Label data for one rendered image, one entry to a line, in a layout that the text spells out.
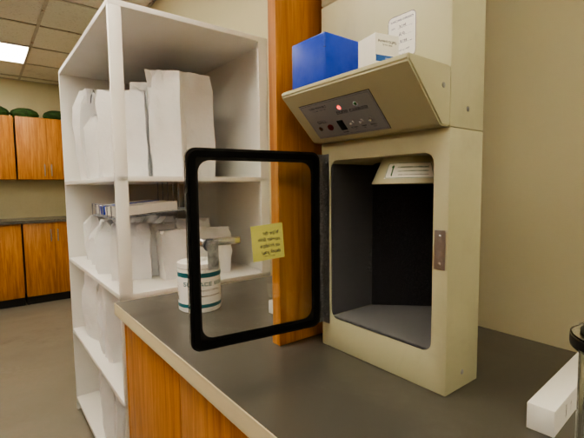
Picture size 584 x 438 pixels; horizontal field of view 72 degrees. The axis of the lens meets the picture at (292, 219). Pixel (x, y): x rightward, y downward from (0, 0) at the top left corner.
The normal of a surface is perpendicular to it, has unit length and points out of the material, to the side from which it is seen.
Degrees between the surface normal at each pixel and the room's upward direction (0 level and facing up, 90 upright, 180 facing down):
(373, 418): 0
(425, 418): 0
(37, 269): 90
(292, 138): 90
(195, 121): 89
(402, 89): 135
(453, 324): 90
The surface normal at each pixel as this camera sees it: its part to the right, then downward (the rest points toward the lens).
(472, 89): 0.61, 0.06
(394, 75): -0.55, 0.75
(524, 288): -0.79, 0.06
